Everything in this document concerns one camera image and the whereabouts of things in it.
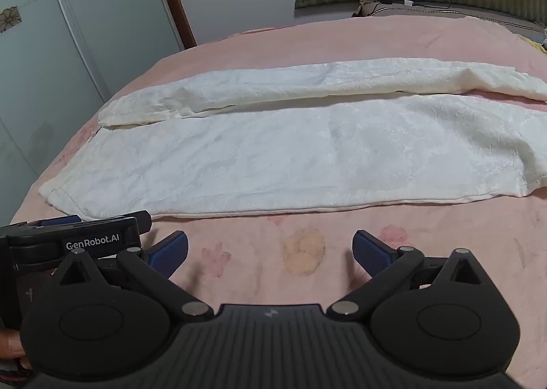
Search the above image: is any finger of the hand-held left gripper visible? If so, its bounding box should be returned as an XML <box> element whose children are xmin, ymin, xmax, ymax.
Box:
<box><xmin>26</xmin><ymin>214</ymin><xmax>83</xmax><ymax>228</ymax></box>

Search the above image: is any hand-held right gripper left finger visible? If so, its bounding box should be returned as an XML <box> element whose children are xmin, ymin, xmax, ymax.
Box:
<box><xmin>55</xmin><ymin>230</ymin><xmax>214</xmax><ymax>322</ymax></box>

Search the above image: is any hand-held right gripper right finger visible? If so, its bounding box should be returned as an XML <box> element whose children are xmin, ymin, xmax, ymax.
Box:
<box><xmin>326</xmin><ymin>229</ymin><xmax>486</xmax><ymax>322</ymax></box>

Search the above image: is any cream towel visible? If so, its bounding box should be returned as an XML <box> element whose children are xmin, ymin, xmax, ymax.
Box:
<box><xmin>38</xmin><ymin>56</ymin><xmax>547</xmax><ymax>221</ymax></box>

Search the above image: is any person's left hand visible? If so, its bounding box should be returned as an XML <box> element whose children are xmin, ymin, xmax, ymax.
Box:
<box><xmin>0</xmin><ymin>328</ymin><xmax>33</xmax><ymax>373</ymax></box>

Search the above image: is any pink blanket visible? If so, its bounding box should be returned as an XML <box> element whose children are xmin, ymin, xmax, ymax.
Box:
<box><xmin>9</xmin><ymin>15</ymin><xmax>547</xmax><ymax>389</ymax></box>

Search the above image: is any floral wardrobe door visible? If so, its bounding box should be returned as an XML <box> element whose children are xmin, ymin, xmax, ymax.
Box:
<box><xmin>43</xmin><ymin>0</ymin><xmax>185</xmax><ymax>100</ymax></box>
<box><xmin>0</xmin><ymin>0</ymin><xmax>108</xmax><ymax>219</ymax></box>

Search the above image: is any grey pillow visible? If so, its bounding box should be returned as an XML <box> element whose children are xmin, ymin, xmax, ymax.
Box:
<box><xmin>353</xmin><ymin>0</ymin><xmax>547</xmax><ymax>44</ymax></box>

